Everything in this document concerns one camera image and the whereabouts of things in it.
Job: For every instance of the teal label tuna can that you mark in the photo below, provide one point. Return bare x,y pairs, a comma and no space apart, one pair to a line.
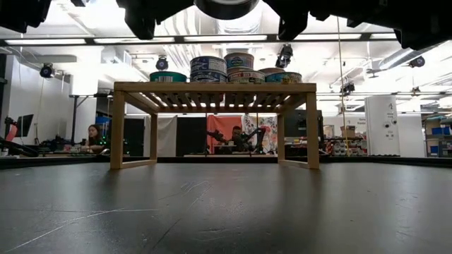
284,77
168,77

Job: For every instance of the white light strip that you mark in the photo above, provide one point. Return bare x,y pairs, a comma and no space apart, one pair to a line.
226,37
39,41
383,35
121,40
328,36

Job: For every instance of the grey ceiling duct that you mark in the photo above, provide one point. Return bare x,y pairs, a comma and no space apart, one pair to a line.
399,56

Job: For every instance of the wooden slatted shelf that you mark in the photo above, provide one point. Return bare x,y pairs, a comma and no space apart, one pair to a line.
212,87

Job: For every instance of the background black robot arm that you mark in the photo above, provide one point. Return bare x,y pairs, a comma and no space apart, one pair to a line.
60,145
215,135
256,135

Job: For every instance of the storage shelf rack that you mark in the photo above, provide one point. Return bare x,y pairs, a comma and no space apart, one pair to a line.
438,137
344,146

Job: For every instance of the floral hanging cloth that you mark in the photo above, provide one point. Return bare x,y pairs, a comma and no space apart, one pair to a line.
268,128

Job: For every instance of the overhead rig crossbar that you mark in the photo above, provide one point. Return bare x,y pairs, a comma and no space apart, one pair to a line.
176,39

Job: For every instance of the black monitor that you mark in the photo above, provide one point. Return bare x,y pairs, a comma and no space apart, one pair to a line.
300,123
24,125

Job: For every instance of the black partition curtain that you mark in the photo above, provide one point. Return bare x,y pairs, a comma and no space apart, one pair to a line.
187,137

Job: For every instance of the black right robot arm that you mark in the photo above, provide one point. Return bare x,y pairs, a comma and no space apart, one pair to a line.
406,17

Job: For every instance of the white panel on stand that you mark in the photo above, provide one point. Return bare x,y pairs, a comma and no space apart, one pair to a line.
84,84

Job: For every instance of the white hanging cloth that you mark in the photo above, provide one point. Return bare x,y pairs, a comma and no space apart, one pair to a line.
164,135

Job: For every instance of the black ceiling spot lamp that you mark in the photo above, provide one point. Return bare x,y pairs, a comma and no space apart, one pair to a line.
417,61
47,70
162,64
347,88
284,56

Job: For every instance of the cardboard box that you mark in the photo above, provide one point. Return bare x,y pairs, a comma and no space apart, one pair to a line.
347,131

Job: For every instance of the person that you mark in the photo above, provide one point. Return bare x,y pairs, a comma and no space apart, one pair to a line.
94,135
237,135

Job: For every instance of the pink red object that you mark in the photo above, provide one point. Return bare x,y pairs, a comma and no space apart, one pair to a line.
11,133

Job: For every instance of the red hanging cloth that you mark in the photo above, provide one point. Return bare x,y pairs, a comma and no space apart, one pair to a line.
222,123

